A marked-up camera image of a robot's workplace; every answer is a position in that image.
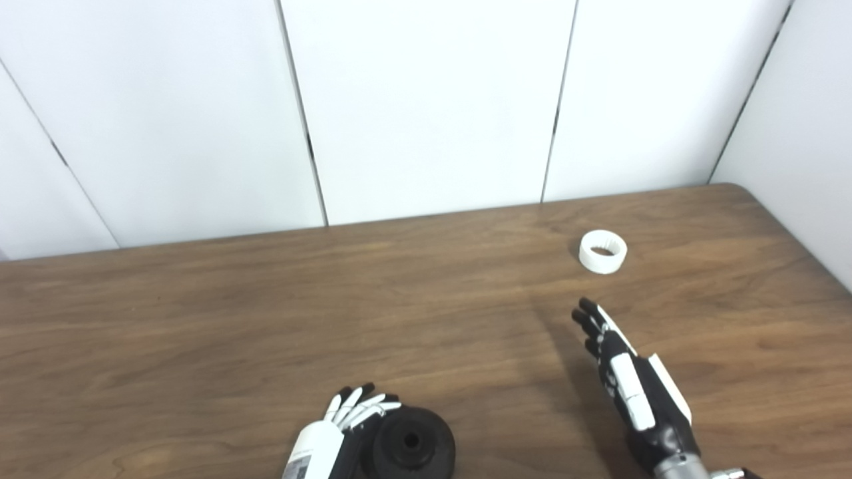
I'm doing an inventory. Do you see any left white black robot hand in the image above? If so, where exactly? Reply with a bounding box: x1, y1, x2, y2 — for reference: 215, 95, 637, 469
282, 383, 403, 479

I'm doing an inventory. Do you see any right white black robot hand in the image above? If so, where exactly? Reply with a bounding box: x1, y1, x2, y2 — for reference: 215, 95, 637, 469
571, 297, 700, 466

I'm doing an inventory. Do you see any round black stepped part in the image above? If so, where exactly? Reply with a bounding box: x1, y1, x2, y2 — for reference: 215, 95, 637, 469
359, 406, 457, 479

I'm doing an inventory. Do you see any white toothed plastic ring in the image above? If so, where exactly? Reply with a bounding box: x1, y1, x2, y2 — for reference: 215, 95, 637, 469
578, 230, 628, 275

